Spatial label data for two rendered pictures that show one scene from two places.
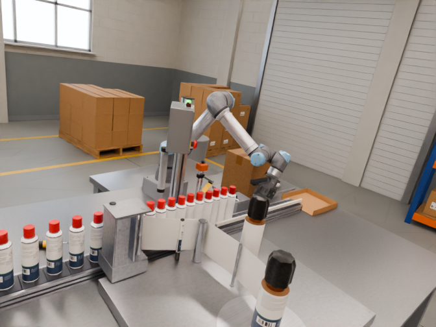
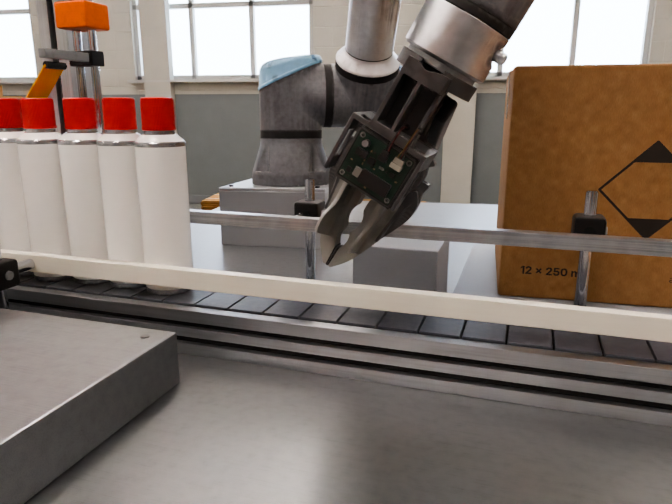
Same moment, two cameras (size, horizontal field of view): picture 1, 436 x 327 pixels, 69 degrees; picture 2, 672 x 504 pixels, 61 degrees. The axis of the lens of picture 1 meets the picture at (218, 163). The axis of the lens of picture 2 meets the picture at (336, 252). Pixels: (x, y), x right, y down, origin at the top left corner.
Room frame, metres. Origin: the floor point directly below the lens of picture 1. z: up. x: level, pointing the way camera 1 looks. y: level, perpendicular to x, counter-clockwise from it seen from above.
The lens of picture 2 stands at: (1.38, -0.72, 1.08)
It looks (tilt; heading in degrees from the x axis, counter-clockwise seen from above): 14 degrees down; 62
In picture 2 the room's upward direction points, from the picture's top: straight up
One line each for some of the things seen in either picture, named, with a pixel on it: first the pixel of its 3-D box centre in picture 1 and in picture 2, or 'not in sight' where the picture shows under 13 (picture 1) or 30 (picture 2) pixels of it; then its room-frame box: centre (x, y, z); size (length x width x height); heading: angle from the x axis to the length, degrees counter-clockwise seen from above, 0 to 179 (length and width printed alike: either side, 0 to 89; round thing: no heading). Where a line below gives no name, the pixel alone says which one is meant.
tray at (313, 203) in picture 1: (309, 200); not in sight; (2.06, -0.67, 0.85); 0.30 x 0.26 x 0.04; 133
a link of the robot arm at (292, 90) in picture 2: (169, 152); (294, 93); (1.84, 0.30, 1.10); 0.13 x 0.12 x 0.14; 159
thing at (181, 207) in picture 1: (179, 217); not in sight; (1.29, 0.13, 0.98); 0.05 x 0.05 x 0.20
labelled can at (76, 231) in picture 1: (76, 241); not in sight; (0.98, 0.46, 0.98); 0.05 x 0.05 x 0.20
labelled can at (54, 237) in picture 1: (54, 247); not in sight; (0.93, 0.51, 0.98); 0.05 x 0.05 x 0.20
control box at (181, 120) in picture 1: (180, 127); not in sight; (1.36, 0.19, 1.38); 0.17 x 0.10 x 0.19; 8
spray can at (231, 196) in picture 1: (229, 204); (163, 196); (1.50, -0.09, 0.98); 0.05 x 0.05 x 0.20
